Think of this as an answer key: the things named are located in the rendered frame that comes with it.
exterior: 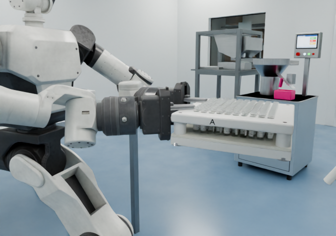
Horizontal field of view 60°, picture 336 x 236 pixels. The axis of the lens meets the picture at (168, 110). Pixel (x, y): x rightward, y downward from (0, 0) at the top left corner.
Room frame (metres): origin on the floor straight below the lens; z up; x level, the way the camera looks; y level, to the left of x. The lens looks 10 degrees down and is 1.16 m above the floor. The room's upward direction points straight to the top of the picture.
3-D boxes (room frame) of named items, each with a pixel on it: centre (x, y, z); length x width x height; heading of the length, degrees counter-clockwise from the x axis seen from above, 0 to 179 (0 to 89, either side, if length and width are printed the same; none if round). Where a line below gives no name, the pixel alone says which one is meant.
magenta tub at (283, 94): (2.71, -1.09, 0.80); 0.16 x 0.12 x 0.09; 47
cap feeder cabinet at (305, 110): (2.96, -1.12, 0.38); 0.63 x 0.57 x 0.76; 47
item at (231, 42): (3.87, -0.92, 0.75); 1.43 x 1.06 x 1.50; 47
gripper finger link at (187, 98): (0.78, -0.08, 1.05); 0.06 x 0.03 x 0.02; 59
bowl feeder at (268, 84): (3.03, -1.12, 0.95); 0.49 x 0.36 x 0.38; 47
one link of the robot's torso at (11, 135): (0.96, 0.49, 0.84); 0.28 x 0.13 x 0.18; 67
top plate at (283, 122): (0.68, -0.17, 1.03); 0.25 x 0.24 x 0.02; 157
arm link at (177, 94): (0.83, 0.00, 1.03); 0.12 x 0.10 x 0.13; 59
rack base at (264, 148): (0.68, -0.17, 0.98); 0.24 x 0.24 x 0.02; 67
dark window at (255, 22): (6.17, -1.42, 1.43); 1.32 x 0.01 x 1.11; 47
